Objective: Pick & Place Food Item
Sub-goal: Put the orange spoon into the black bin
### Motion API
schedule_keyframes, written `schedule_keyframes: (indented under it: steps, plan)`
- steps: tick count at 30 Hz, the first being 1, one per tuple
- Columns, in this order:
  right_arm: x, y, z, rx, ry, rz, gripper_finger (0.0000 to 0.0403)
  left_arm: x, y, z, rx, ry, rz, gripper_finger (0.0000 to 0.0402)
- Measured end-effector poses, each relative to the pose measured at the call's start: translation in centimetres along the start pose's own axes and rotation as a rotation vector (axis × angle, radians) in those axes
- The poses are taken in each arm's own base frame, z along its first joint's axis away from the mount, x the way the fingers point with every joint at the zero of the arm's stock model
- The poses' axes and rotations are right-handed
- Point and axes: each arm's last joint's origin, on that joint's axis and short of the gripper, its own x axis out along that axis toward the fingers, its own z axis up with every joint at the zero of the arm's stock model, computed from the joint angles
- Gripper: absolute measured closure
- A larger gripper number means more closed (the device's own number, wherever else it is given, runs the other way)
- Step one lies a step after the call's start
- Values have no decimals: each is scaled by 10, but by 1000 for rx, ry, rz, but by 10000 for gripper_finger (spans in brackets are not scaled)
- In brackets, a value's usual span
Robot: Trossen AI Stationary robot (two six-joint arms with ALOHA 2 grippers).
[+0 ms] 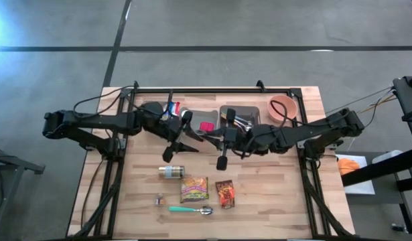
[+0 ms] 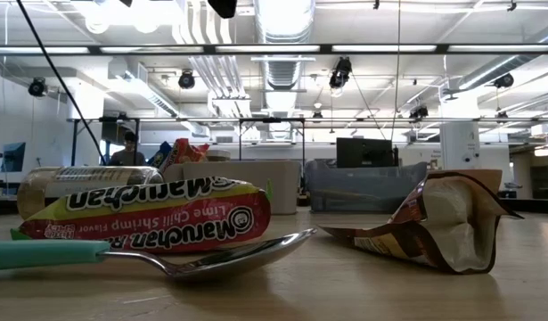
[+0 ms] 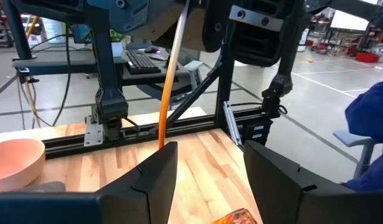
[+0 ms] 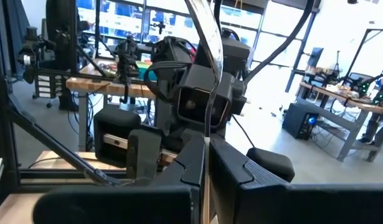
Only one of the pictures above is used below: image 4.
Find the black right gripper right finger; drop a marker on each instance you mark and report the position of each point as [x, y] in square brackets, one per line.
[241, 202]

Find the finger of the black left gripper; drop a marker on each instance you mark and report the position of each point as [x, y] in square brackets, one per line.
[144, 152]

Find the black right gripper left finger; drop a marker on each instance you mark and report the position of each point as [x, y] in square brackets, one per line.
[178, 205]

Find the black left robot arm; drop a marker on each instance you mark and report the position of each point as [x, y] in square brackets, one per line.
[172, 53]

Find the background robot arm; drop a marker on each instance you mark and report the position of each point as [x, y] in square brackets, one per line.
[32, 53]
[365, 87]
[127, 59]

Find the wooden background table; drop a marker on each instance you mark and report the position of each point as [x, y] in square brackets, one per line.
[94, 87]

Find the white drawer unit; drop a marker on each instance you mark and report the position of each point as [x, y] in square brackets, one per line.
[45, 87]

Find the black computer tower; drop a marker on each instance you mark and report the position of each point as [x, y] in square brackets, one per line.
[297, 121]

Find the grey background workbench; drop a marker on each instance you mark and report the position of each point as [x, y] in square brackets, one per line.
[350, 102]

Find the person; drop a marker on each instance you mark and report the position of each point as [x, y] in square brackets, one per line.
[378, 130]

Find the blue screen monitor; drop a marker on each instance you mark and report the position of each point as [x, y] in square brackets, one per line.
[315, 56]

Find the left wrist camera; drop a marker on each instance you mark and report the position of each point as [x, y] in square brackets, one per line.
[194, 105]

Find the black aluminium rig frame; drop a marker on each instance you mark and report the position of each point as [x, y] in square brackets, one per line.
[1, 93]

